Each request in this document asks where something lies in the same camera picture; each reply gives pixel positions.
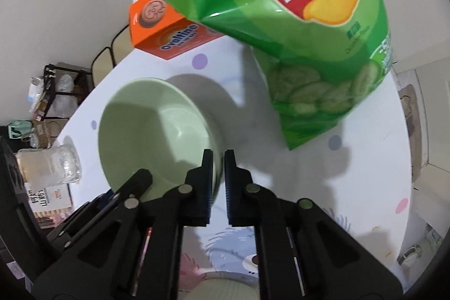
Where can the large green ribbed bowl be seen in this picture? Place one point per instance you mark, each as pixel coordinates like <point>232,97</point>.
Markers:
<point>140,131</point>

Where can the cartoon printed tablecloth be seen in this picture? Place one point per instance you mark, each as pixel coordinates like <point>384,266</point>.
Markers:
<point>309,187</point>

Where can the clear plastic biscuit box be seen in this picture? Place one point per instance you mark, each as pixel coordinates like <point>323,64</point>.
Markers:
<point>45,166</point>

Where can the clear plastic bag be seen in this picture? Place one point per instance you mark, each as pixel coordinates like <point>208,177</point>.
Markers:
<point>65,103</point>

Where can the cardboard box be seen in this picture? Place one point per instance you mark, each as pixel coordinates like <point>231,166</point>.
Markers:
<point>49,131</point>

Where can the black metal storage rack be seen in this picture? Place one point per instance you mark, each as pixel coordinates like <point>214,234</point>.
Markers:
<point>66,67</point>

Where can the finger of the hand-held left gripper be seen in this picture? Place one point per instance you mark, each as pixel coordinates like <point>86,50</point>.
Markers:
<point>135,184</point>

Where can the orange drink carton box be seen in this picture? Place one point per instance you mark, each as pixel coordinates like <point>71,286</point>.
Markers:
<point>147,36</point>

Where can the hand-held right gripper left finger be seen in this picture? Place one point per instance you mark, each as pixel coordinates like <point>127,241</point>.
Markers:
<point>208,180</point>

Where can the green potato chip bag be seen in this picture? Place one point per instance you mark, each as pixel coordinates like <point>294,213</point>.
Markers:
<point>246,4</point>

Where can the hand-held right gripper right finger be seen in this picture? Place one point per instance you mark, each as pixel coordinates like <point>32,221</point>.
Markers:
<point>229,187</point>

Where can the black metal chair frame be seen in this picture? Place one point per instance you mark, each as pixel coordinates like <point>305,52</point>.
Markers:
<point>92,69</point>

